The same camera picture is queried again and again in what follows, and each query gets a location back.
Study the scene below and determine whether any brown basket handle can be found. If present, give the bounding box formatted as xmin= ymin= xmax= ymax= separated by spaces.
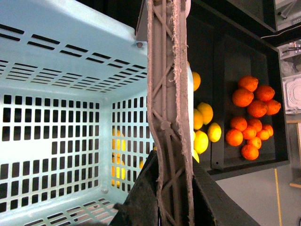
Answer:
xmin=136 ymin=0 xmax=194 ymax=226

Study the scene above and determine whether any orange fruit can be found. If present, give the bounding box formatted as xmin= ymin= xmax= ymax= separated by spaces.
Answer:
xmin=241 ymin=144 xmax=259 ymax=161
xmin=247 ymin=118 xmax=262 ymax=132
xmin=262 ymin=124 xmax=274 ymax=137
xmin=230 ymin=116 xmax=247 ymax=132
xmin=265 ymin=99 xmax=281 ymax=115
xmin=247 ymin=100 xmax=268 ymax=118
xmin=247 ymin=137 xmax=262 ymax=149
xmin=238 ymin=75 xmax=259 ymax=92
xmin=254 ymin=85 xmax=275 ymax=102
xmin=232 ymin=88 xmax=254 ymax=107
xmin=242 ymin=126 xmax=257 ymax=140
xmin=225 ymin=129 xmax=243 ymax=146

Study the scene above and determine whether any light blue plastic basket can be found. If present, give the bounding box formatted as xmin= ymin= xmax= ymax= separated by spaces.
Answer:
xmin=0 ymin=0 xmax=194 ymax=226

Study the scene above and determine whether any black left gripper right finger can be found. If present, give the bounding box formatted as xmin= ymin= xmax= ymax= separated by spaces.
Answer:
xmin=192 ymin=160 xmax=259 ymax=226

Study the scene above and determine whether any yellow lemon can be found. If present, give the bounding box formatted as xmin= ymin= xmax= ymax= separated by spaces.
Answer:
xmin=192 ymin=72 xmax=201 ymax=91
xmin=197 ymin=102 xmax=214 ymax=125
xmin=207 ymin=122 xmax=222 ymax=143
xmin=193 ymin=109 xmax=203 ymax=130
xmin=194 ymin=130 xmax=209 ymax=154

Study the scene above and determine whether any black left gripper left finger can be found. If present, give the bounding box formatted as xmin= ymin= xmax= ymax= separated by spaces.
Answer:
xmin=110 ymin=151 xmax=159 ymax=226

